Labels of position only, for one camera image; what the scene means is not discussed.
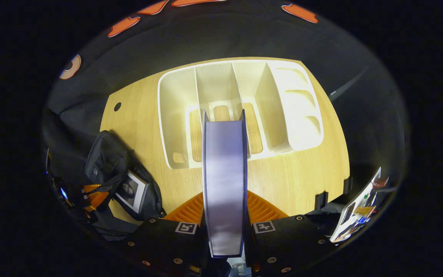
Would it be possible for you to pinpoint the black schoolbag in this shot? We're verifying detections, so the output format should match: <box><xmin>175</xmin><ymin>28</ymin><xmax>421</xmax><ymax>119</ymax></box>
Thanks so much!
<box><xmin>85</xmin><ymin>130</ymin><xmax>164</xmax><ymax>222</ymax></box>

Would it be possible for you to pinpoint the blue cover book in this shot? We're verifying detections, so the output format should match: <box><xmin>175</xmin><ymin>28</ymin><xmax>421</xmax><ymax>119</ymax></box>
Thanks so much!
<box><xmin>202</xmin><ymin>110</ymin><xmax>249</xmax><ymax>258</ymax></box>

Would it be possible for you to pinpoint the white bookshelf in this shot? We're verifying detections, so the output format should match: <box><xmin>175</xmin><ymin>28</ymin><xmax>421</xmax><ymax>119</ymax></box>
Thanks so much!
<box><xmin>157</xmin><ymin>60</ymin><xmax>325</xmax><ymax>170</ymax></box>

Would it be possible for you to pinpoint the grey portrait cover book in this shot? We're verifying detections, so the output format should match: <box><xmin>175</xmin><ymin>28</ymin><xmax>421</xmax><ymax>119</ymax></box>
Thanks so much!
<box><xmin>115</xmin><ymin>171</ymin><xmax>149</xmax><ymax>213</ymax></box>

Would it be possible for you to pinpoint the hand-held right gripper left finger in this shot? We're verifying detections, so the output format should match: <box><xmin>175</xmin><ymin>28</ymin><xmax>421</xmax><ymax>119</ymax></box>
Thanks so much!
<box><xmin>127</xmin><ymin>192</ymin><xmax>211</xmax><ymax>277</ymax></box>

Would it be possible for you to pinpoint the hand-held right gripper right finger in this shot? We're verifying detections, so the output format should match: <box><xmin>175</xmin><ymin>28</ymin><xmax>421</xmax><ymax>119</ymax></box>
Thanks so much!
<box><xmin>245</xmin><ymin>190</ymin><xmax>336</xmax><ymax>275</ymax></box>

